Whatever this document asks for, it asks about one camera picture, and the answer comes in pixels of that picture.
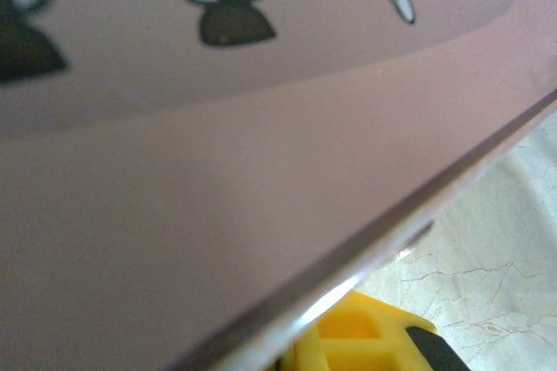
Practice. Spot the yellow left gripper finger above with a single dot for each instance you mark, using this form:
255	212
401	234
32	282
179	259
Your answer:
348	345

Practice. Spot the pink tin box with cartoon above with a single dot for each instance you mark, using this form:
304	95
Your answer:
174	170

